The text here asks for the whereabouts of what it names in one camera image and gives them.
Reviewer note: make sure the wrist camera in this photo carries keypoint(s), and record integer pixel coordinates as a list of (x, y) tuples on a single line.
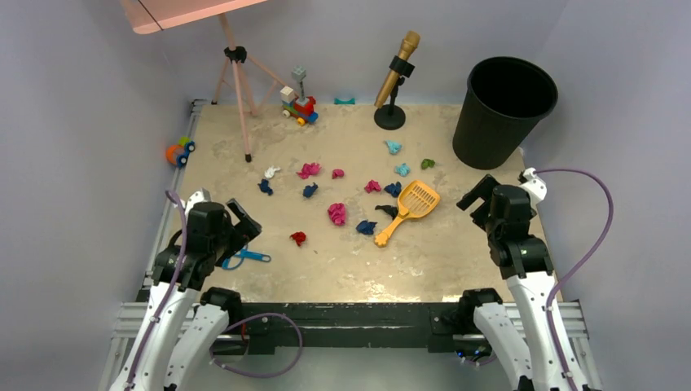
[(199, 196), (533, 185)]

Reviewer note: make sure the dark blue scrap lower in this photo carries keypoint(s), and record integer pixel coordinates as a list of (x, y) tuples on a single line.
[(366, 227)]

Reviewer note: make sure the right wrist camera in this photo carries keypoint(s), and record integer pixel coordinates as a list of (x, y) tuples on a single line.
[(533, 185)]

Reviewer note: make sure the orange green toy wheel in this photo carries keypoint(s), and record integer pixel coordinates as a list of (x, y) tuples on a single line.
[(178, 154)]

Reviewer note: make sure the dark blue scrap by scoop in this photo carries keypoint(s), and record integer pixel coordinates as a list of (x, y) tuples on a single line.
[(394, 189)]

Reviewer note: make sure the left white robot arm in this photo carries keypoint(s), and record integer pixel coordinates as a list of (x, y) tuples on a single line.
[(182, 319)]

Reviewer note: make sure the green paper scrap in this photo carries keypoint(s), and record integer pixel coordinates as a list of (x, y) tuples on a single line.
[(427, 164)]

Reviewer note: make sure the gold microphone on stand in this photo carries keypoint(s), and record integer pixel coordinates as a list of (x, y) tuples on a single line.
[(388, 115)]

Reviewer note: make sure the pink scrap near scoop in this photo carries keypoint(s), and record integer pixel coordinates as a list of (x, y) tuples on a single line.
[(372, 186)]

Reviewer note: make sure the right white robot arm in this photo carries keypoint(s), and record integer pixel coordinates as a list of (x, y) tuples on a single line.
[(539, 357)]

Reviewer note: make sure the black waste bin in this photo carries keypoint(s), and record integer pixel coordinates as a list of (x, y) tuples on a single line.
[(506, 99)]

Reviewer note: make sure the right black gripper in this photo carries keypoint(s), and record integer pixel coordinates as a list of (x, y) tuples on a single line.
[(484, 189)]

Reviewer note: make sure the toy block train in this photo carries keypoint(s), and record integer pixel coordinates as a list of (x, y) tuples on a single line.
[(295, 103)]

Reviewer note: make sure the dark blue scrap middle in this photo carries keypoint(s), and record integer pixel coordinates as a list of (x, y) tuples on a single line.
[(309, 190)]

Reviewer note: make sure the black paper scrap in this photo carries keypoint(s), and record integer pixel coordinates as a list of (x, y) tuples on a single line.
[(390, 210)]

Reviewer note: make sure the pink tripod stand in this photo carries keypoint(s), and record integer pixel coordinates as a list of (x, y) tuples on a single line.
[(146, 17)]

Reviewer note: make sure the large magenta paper scrap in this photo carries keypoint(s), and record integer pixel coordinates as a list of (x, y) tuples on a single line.
[(337, 214)]

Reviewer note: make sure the teal small block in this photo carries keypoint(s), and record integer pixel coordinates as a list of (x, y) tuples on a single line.
[(350, 101)]

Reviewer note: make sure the teal paper scrap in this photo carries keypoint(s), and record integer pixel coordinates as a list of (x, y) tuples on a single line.
[(402, 170), (393, 147)]

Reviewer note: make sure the dark blue scrap left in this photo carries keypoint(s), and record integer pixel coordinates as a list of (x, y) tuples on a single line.
[(265, 188)]

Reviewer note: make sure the teal paper scrap lower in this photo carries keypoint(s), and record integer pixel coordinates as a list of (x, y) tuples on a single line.
[(402, 170)]

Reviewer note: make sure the blue hand brush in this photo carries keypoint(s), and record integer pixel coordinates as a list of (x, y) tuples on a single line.
[(238, 259)]

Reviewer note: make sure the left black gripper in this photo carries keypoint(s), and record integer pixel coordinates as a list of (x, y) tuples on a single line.
[(245, 230)]

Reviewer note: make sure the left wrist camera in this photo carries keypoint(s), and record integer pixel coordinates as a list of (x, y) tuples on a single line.
[(199, 196)]

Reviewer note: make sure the black base bar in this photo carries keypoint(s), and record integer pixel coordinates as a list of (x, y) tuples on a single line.
[(438, 327)]

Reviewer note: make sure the red paper scrap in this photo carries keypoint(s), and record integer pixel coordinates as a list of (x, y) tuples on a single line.
[(299, 238)]

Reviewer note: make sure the yellow slotted plastic scoop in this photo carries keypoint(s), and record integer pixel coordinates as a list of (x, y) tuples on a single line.
[(416, 200)]

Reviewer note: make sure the teal paper scrap upper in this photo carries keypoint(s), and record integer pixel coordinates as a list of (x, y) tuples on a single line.
[(393, 147)]

